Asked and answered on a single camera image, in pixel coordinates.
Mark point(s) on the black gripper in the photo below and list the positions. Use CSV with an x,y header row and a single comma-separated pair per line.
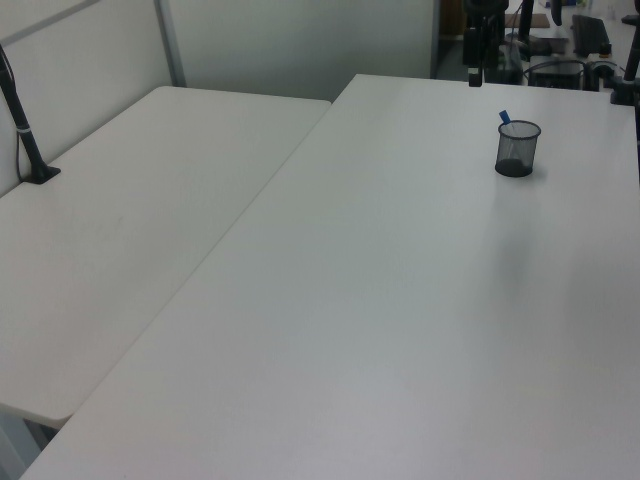
x,y
473,47

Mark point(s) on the blue and white marker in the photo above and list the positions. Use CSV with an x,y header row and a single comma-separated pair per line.
x,y
504,117

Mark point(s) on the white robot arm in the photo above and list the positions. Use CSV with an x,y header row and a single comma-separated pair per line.
x,y
487,5

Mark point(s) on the black computer box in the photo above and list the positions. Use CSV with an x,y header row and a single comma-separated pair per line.
x,y
557,75

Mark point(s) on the brown cardboard sheet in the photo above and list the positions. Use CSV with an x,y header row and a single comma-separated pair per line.
x,y
537,20

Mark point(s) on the black mesh pen cup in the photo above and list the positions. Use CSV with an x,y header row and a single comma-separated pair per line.
x,y
517,165

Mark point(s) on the white rounded-corner table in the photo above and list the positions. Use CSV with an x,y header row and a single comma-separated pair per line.
x,y
125,225

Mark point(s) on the black clamp mount pole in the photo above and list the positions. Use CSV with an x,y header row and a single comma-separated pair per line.
x,y
631,55

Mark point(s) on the grey metal partition post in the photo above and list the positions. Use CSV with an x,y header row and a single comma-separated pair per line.
x,y
172,45

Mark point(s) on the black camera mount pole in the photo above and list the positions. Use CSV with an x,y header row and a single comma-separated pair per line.
x,y
27,145

